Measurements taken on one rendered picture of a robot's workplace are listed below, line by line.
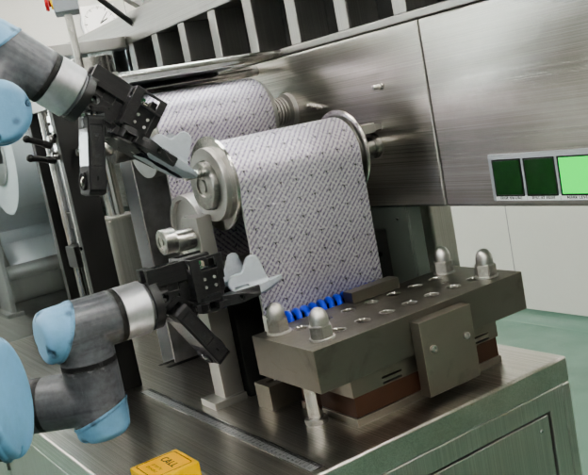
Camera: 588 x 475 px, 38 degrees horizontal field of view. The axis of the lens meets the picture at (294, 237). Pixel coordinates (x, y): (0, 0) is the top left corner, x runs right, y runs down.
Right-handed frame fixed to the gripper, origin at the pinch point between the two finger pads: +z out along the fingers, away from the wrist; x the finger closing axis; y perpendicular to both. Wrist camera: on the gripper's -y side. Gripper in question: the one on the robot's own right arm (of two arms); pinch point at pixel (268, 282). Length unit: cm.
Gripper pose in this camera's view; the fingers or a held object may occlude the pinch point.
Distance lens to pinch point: 130.3
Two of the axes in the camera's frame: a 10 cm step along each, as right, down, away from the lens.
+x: -5.4, -0.3, 8.4
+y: -1.9, -9.7, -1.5
